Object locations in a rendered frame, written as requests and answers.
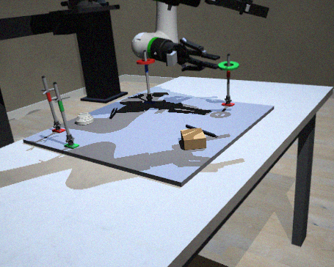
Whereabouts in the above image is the brown cardboard box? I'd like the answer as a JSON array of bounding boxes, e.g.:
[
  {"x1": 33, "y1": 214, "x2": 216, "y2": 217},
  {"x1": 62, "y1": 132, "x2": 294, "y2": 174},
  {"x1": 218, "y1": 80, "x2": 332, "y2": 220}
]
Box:
[{"x1": 181, "y1": 128, "x2": 206, "y2": 150}]

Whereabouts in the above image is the red ring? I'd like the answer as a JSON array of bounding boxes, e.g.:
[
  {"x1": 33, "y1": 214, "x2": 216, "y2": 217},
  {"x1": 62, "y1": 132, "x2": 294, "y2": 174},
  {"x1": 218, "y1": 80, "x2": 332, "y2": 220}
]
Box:
[{"x1": 137, "y1": 59, "x2": 155, "y2": 65}]

